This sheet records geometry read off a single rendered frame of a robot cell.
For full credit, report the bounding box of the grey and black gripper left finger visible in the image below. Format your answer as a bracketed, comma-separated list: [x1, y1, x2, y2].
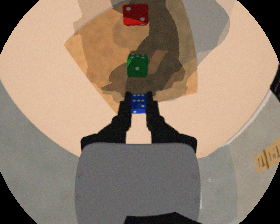
[80, 91, 132, 152]

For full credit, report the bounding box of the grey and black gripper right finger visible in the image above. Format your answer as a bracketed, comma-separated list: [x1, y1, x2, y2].
[146, 91, 197, 153]

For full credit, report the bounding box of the tan mat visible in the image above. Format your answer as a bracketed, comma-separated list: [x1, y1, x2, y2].
[64, 0, 197, 114]

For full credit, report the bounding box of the green die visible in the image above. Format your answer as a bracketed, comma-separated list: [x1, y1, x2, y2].
[127, 54, 148, 77]

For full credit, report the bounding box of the red die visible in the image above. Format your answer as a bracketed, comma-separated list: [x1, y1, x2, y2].
[123, 4, 148, 26]

